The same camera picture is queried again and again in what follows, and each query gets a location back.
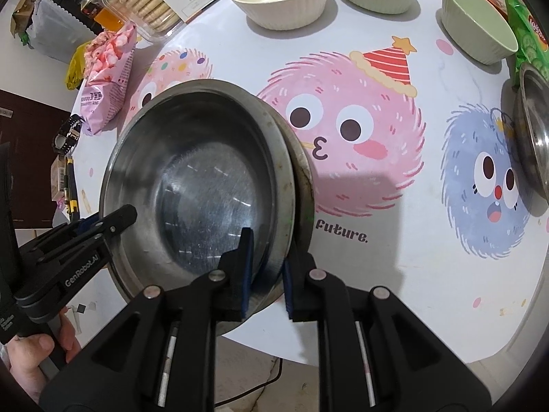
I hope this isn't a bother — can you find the rust-spotted steel bowl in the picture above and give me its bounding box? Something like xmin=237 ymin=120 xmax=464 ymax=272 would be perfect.
xmin=512 ymin=62 xmax=549 ymax=200

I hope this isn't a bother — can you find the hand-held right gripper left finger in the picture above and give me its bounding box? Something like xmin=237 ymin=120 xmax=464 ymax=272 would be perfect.
xmin=40 ymin=227 xmax=258 ymax=412

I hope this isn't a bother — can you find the cartoon printed tablecloth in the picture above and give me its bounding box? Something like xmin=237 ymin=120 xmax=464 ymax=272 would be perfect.
xmin=69 ymin=0 xmax=549 ymax=365

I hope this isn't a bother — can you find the grey plastic bag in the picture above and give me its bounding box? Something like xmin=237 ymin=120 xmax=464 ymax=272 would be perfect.
xmin=26 ymin=0 xmax=93 ymax=63

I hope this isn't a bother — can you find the wide stainless steel basin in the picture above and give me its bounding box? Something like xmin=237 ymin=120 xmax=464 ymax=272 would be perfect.
xmin=253 ymin=92 xmax=317 ymax=269

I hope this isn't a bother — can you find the black floor cable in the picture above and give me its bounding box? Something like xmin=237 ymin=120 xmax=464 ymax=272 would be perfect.
xmin=240 ymin=358 xmax=284 ymax=396

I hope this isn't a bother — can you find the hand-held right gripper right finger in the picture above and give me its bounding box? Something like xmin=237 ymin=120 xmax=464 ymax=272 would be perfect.
xmin=281 ymin=251 xmax=492 ymax=412

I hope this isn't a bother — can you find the yellow plastic bag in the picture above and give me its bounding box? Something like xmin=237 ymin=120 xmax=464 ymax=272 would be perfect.
xmin=65 ymin=43 xmax=93 ymax=91

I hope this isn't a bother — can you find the dark brown cabinet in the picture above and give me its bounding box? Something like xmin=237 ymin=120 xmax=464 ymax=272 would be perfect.
xmin=0 ymin=90 xmax=71 ymax=224

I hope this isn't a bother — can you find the clear plastic biscuit pack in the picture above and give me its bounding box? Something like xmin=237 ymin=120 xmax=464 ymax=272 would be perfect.
xmin=101 ymin=0 xmax=241 ymax=44

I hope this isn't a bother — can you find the stainless steel bowl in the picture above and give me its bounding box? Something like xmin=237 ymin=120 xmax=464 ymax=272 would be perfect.
xmin=100 ymin=79 xmax=297 ymax=336

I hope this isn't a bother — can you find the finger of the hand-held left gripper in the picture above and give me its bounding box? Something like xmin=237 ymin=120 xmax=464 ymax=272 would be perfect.
xmin=17 ymin=218 xmax=103 ymax=267
xmin=15 ymin=204 xmax=139 ymax=306

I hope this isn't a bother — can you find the person's left hand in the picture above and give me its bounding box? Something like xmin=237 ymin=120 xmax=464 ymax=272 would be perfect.
xmin=0 ymin=307 xmax=82 ymax=400

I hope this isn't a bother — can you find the black and yellow utility knife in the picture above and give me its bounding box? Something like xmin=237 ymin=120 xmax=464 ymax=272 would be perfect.
xmin=64 ymin=157 xmax=81 ymax=215

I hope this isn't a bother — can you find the pink snack bag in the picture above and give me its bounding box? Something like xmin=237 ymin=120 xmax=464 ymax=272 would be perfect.
xmin=76 ymin=23 xmax=138 ymax=136

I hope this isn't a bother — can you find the black wristwatch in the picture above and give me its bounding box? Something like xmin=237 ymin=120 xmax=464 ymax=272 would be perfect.
xmin=52 ymin=114 xmax=84 ymax=155

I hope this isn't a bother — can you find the small cardboard box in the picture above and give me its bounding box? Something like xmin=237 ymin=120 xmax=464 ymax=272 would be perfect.
xmin=50 ymin=154 xmax=69 ymax=200

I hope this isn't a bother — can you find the green chips bag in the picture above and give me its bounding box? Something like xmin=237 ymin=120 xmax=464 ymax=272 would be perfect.
xmin=493 ymin=0 xmax=549 ymax=91

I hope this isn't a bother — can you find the orange drink bottle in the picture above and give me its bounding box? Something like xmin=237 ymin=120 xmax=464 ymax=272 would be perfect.
xmin=83 ymin=0 xmax=125 ymax=37

